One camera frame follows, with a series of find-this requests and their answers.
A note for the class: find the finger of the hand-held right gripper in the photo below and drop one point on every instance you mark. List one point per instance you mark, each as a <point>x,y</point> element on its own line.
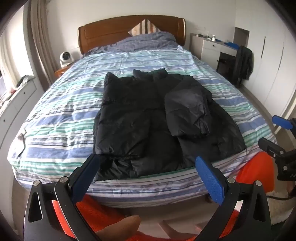
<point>282,122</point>
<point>269,146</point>

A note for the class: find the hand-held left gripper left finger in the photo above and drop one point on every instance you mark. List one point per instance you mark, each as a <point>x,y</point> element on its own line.
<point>85,178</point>

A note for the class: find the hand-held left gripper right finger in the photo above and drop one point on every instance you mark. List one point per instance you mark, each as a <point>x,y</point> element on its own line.
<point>211,183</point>

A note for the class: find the black puffer jacket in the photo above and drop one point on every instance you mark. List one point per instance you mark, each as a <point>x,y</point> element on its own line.
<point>129,111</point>

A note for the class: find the orange object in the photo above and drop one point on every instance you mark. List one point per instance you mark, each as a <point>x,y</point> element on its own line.
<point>254,169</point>

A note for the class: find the orange rug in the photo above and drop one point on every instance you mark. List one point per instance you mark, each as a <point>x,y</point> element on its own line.
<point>92,213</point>

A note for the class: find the white fluffy rug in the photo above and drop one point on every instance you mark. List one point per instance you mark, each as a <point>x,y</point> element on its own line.
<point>277,208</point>

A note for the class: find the white wardrobe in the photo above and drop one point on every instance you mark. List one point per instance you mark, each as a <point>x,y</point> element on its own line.
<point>270,69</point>

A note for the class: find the person's foot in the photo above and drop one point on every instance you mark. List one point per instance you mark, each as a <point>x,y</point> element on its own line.
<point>120,228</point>

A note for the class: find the bed with striped duvet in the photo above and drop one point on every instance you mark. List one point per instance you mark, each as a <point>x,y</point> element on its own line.
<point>57,115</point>

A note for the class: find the dark jacket on chair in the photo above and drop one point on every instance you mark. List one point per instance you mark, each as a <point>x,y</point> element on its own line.
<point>242,62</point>

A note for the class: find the white dresser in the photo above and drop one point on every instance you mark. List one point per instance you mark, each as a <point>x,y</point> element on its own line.
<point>20,99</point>

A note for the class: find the white desk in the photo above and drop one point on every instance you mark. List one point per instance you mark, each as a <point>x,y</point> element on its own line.
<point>208,46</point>

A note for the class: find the wooden nightstand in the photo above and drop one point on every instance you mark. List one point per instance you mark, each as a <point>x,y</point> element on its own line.
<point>61,72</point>

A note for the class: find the white round fan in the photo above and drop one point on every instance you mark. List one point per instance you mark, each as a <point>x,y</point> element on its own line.
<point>66,59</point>

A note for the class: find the beige curtain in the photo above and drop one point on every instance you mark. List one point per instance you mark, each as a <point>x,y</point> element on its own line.
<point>39,46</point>

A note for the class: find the wooden headboard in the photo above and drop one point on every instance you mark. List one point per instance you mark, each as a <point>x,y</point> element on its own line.
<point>104,32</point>

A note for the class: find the blue patterned pillow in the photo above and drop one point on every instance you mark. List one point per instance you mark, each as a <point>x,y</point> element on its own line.
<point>143,42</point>

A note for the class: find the striped pillow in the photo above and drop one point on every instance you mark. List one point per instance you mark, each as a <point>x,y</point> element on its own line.
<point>143,29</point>

